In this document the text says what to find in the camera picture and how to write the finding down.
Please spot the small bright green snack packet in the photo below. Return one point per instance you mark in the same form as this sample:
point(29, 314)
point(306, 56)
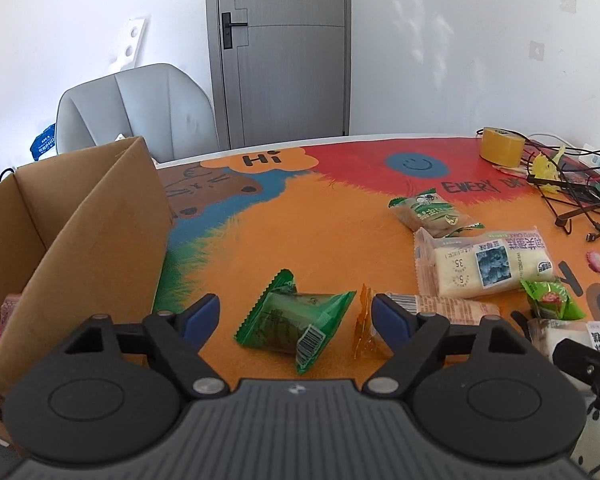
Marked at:
point(550, 300)

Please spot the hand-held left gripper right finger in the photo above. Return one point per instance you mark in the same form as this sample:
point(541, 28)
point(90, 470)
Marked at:
point(390, 320)

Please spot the white foam board with holes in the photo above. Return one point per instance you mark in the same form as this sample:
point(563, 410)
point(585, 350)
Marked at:
point(120, 65)

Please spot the blue plastic bag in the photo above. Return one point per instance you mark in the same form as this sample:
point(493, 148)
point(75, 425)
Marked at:
point(44, 142)

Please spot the white wall socket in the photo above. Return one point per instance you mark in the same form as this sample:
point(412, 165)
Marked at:
point(567, 3)
point(536, 50)

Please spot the orange-edged clear cracker packet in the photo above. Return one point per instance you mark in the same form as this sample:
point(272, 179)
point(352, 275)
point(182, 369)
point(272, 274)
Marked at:
point(455, 310)

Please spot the dark green snack packet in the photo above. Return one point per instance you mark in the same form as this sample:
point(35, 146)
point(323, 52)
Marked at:
point(285, 325)

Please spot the white bread packet blue label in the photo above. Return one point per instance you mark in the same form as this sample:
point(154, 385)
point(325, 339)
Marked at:
point(460, 265)

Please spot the cardboard box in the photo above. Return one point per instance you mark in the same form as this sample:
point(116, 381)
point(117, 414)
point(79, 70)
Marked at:
point(95, 240)

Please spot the grey upholstered chair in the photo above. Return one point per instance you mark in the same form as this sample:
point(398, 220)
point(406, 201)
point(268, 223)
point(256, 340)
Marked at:
point(155, 105)

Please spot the white snack packet black label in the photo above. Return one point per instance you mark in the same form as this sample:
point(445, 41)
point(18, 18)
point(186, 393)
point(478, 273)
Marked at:
point(570, 332)

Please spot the white power strip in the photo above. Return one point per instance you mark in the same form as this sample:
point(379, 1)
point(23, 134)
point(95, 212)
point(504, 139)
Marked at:
point(592, 156)

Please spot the colourful printed table mat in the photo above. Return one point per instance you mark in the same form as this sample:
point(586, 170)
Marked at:
point(305, 240)

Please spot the yellow plastic toy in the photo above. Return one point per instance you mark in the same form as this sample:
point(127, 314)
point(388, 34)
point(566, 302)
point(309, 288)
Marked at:
point(545, 167)

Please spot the yellow tape roll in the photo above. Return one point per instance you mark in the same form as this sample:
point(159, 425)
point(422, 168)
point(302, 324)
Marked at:
point(500, 150)

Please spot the grey door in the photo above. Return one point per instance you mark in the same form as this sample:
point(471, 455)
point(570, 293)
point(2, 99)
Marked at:
point(280, 70)

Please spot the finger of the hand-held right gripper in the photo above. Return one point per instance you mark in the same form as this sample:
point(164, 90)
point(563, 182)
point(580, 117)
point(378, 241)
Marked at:
point(585, 365)

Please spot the pink snack packet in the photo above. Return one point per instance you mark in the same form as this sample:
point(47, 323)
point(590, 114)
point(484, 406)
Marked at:
point(11, 312)

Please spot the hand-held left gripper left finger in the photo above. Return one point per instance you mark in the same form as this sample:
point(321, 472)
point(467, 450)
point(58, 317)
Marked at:
point(202, 317)

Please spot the pale green snack packet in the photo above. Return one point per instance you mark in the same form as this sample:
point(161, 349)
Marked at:
point(430, 212)

